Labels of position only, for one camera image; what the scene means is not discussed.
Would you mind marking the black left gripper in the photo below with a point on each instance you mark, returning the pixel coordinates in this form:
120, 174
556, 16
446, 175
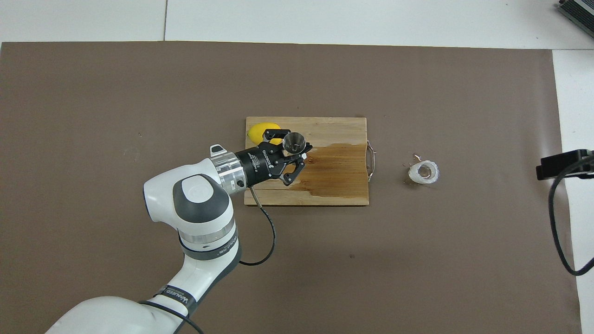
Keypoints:
260, 164

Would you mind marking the brown paper table mat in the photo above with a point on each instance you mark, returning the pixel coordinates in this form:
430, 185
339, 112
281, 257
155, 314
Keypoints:
417, 255

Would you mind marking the yellow lemon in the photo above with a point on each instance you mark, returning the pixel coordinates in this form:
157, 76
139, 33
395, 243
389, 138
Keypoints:
256, 132

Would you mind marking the grey ribbed metal device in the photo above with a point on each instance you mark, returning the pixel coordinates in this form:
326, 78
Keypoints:
577, 10

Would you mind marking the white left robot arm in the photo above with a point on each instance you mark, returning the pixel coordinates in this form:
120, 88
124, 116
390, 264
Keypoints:
199, 204

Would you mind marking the wooden cutting board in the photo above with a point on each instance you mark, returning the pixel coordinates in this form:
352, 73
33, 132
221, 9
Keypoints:
338, 176

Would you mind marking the small clear textured cup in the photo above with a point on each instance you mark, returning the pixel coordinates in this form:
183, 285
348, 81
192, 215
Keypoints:
423, 172

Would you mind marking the steel double jigger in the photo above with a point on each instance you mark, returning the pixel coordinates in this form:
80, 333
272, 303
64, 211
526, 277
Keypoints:
294, 143

